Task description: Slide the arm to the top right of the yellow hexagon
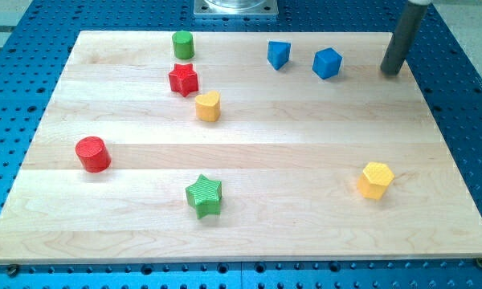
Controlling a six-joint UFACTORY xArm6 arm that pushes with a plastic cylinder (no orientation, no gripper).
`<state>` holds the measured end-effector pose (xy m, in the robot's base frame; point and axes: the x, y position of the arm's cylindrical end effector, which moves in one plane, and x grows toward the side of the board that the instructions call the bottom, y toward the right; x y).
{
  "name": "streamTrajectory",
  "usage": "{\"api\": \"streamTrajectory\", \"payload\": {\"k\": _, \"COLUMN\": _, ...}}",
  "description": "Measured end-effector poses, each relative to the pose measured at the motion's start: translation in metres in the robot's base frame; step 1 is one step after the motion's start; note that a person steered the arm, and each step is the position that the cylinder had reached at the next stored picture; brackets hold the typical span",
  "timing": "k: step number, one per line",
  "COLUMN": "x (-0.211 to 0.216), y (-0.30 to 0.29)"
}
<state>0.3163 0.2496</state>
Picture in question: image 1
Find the blue cube block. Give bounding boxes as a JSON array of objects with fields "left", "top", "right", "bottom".
[{"left": 312, "top": 47, "right": 342, "bottom": 79}]

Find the green star block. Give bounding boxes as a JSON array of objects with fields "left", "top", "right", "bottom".
[{"left": 186, "top": 174, "right": 222, "bottom": 219}]

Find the green cylinder block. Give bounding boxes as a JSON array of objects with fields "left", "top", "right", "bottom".
[{"left": 172, "top": 31, "right": 194, "bottom": 59}]

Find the light wooden board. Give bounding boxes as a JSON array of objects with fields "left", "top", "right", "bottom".
[{"left": 0, "top": 31, "right": 482, "bottom": 264}]

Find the blue triangular prism block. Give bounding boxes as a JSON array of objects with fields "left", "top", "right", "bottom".
[{"left": 267, "top": 41, "right": 292, "bottom": 71}]

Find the yellow heart block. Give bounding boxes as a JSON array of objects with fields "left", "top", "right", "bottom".
[{"left": 194, "top": 91, "right": 221, "bottom": 122}]

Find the red star block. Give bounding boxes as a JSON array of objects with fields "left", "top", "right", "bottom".
[{"left": 169, "top": 63, "right": 199, "bottom": 97}]

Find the yellow hexagon block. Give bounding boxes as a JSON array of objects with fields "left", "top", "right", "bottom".
[{"left": 357, "top": 162, "right": 394, "bottom": 200}]

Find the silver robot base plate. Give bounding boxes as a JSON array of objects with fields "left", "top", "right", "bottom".
[{"left": 194, "top": 0, "right": 279, "bottom": 16}]

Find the blue perforated metal table plate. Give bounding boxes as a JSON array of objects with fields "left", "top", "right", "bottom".
[{"left": 0, "top": 1, "right": 482, "bottom": 288}]

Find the red cylinder block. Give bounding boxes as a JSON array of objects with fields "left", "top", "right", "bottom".
[{"left": 75, "top": 136, "right": 112, "bottom": 173}]

